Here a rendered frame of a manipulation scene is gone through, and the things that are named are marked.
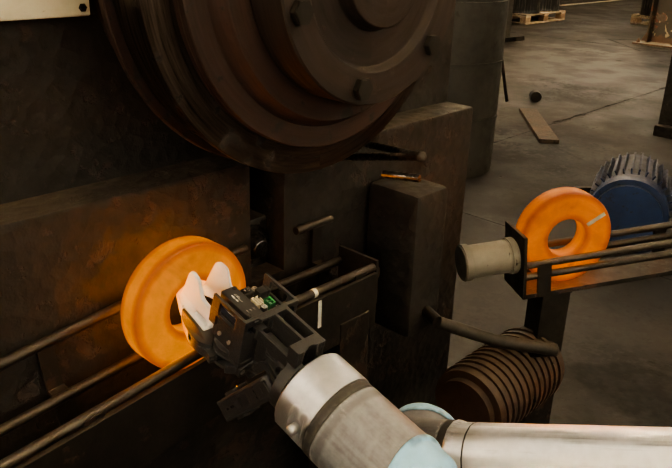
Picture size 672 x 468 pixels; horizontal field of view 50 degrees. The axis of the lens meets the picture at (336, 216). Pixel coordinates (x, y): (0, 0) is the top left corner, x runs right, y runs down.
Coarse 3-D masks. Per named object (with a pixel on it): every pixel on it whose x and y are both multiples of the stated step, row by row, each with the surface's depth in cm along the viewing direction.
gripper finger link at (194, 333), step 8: (184, 312) 78; (184, 320) 78; (192, 320) 77; (184, 328) 78; (192, 328) 77; (200, 328) 77; (192, 336) 76; (200, 336) 76; (208, 336) 76; (192, 344) 76; (200, 344) 75; (208, 344) 75; (200, 352) 75; (208, 352) 75; (208, 360) 75; (216, 360) 75
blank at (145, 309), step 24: (192, 240) 81; (144, 264) 79; (168, 264) 78; (192, 264) 81; (240, 264) 86; (144, 288) 77; (168, 288) 79; (240, 288) 87; (144, 312) 78; (168, 312) 80; (144, 336) 79; (168, 336) 81; (168, 360) 82
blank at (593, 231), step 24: (552, 192) 114; (576, 192) 113; (528, 216) 113; (552, 216) 113; (576, 216) 114; (600, 216) 115; (528, 240) 114; (576, 240) 118; (600, 240) 116; (576, 264) 117
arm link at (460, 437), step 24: (408, 408) 84; (432, 408) 84; (432, 432) 78; (456, 432) 77; (480, 432) 76; (504, 432) 74; (528, 432) 73; (552, 432) 72; (576, 432) 71; (600, 432) 69; (624, 432) 68; (648, 432) 67; (456, 456) 75; (480, 456) 74; (504, 456) 72; (528, 456) 71; (552, 456) 70; (576, 456) 68; (600, 456) 67; (624, 456) 66; (648, 456) 65
